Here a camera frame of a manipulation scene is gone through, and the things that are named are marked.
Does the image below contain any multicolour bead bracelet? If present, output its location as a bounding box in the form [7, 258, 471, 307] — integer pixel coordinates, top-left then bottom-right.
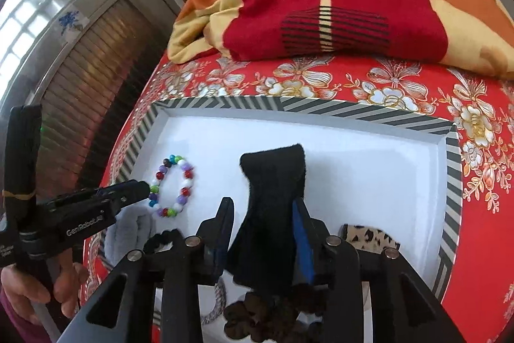
[148, 154, 197, 219]

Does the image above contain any red floral bedspread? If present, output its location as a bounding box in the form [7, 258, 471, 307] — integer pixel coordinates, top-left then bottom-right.
[78, 54, 514, 343]

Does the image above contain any wooden slat shutter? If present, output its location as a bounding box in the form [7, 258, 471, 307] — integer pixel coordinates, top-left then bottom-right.
[38, 0, 179, 167]

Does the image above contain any brown flower scrunchie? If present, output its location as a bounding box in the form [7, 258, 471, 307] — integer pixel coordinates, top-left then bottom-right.
[223, 289, 326, 343]

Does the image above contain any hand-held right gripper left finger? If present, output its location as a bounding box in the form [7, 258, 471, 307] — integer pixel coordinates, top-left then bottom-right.
[58, 197, 235, 343]

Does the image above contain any leopard print scrunchie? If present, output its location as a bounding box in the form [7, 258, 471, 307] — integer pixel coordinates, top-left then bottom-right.
[339, 223, 402, 253]

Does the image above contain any silver cord hair tie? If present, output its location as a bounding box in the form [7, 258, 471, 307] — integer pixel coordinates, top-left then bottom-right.
[199, 279, 227, 325]

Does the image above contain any person's left hand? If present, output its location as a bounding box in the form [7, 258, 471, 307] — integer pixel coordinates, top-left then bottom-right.
[0, 244, 89, 317]

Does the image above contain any printed blanket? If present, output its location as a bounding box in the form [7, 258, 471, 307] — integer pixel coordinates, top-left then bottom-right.
[166, 0, 514, 80]

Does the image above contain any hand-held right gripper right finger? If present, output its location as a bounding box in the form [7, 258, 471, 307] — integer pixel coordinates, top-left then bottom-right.
[292, 197, 466, 343]

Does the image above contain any blue flower sticker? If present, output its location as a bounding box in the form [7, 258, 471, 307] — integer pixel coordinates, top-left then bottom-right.
[56, 9, 87, 36]

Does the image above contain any person's left forearm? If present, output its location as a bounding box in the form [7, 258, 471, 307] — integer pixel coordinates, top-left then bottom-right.
[0, 297, 49, 343]

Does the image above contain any black velvet headband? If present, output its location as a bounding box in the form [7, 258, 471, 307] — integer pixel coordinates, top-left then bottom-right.
[227, 143, 306, 297]

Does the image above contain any striped cardboard box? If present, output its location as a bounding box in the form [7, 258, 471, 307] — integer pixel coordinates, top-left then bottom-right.
[100, 96, 463, 343]

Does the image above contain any white fluffy hair tie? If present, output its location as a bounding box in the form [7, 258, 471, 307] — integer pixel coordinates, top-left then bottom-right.
[103, 212, 155, 271]

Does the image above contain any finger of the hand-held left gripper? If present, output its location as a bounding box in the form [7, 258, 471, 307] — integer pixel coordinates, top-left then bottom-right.
[98, 179, 153, 213]

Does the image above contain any black scrunchie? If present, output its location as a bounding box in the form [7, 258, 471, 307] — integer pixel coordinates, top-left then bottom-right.
[142, 228, 185, 255]

